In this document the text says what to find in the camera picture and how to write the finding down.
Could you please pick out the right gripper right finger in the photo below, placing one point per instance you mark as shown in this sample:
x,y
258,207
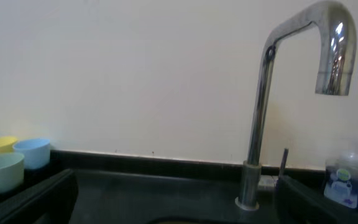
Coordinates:
x,y
306,205

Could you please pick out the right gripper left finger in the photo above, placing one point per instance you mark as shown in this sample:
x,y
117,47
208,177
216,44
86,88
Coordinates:
x,y
42,205

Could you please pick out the blue soap bottle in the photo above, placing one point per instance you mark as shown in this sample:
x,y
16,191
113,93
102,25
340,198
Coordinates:
x,y
343,183

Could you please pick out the blue cup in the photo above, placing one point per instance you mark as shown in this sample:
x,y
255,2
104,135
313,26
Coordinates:
x,y
34,154

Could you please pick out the green cup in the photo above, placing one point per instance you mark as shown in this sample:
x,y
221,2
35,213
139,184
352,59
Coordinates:
x,y
2,172

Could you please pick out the steel tap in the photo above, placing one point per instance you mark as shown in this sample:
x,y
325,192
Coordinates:
x,y
259,109

